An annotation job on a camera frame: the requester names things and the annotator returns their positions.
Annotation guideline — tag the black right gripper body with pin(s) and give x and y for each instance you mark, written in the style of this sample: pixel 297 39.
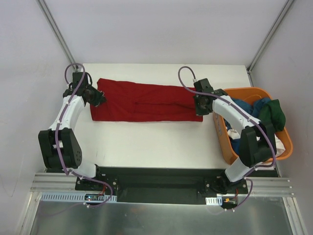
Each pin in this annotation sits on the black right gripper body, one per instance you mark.
pixel 198 105

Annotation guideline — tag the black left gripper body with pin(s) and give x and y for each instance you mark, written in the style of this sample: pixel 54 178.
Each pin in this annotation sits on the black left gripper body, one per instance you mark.
pixel 98 97

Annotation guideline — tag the red t-shirt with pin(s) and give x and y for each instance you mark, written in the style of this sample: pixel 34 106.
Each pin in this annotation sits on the red t-shirt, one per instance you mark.
pixel 135 102

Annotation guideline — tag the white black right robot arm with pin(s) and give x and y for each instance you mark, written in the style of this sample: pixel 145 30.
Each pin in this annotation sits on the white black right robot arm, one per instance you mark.
pixel 257 139

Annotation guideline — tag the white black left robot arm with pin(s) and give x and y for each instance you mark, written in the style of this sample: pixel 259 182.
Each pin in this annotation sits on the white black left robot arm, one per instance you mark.
pixel 59 146

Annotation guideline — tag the white t-shirt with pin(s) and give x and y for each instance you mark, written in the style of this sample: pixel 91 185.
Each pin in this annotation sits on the white t-shirt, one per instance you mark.
pixel 278 147

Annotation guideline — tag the orange plastic laundry basket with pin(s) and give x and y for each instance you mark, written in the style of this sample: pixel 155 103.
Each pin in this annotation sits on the orange plastic laundry basket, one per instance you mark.
pixel 249 95

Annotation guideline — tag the green t-shirt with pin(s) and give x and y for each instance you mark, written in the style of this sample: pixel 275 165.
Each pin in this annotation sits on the green t-shirt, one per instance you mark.
pixel 273 113

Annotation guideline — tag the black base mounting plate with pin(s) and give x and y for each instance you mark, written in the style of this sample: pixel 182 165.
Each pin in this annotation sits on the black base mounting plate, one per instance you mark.
pixel 118 180

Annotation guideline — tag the left aluminium frame post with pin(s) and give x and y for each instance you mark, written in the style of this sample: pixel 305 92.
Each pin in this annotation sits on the left aluminium frame post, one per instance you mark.
pixel 55 29

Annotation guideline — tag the aluminium frame post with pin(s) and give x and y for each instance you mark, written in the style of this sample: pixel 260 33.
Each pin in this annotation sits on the aluminium frame post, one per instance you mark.
pixel 55 29
pixel 270 34

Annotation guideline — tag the right aluminium frame post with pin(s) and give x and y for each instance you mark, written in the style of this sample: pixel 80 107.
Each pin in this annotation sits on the right aluminium frame post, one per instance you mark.
pixel 270 34

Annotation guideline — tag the right white cable duct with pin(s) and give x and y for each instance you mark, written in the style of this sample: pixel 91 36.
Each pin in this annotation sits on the right white cable duct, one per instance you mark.
pixel 214 201

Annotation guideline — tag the white cable duct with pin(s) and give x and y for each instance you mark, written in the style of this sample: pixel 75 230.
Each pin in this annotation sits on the white cable duct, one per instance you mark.
pixel 214 201
pixel 77 197

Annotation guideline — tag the aluminium front rail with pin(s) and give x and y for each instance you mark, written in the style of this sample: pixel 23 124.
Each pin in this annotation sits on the aluminium front rail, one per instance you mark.
pixel 259 186

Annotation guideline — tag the left white cable duct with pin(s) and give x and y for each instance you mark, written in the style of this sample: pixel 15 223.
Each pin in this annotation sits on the left white cable duct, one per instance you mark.
pixel 77 197

